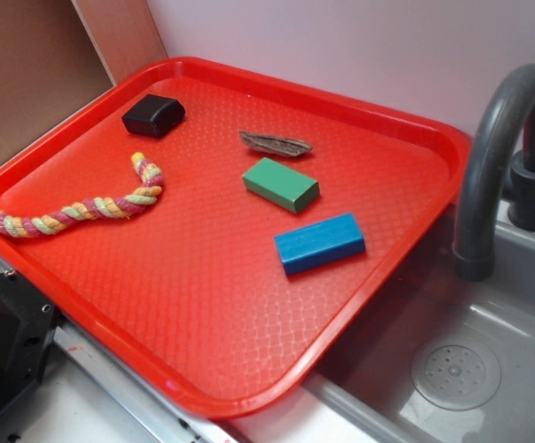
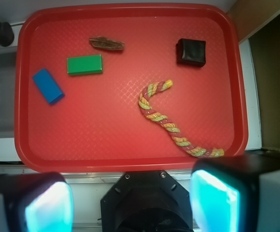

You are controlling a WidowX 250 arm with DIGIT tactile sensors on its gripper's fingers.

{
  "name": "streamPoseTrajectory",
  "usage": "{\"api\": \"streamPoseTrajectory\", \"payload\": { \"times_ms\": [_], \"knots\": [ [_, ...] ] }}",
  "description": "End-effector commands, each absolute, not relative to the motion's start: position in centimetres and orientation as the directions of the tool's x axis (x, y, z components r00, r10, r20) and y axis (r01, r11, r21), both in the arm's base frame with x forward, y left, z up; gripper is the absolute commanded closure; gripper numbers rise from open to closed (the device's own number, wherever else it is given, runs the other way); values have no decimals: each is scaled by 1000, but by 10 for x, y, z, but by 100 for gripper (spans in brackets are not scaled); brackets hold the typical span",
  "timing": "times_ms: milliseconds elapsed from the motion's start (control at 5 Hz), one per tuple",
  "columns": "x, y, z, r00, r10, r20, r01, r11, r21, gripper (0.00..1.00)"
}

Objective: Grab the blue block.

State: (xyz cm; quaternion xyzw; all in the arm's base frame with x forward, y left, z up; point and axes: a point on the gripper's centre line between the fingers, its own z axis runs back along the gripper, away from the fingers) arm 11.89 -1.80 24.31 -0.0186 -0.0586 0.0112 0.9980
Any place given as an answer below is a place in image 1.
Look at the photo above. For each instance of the grey plastic sink basin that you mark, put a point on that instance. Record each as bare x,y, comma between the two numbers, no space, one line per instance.
365,375

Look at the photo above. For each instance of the brown wood bark piece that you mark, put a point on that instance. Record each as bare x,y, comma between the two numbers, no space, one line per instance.
274,145

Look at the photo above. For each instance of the black rounded box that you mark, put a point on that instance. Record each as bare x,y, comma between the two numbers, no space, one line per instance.
154,116

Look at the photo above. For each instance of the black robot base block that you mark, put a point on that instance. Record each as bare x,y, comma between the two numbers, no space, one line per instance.
4,341

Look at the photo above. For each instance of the red plastic tray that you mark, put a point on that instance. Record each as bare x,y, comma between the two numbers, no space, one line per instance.
191,293

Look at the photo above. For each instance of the brown cardboard panel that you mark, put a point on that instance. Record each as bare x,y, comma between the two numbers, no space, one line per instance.
57,56

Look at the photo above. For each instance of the green rectangular block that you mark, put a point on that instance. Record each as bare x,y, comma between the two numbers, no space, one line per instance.
281,185

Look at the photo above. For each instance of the round sink drain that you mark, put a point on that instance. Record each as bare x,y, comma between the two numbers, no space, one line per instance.
455,373

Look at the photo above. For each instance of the blue rectangular block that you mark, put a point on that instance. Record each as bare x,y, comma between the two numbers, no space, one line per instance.
320,243

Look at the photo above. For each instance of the grey curved faucet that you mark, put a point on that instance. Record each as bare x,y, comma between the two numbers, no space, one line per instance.
501,167

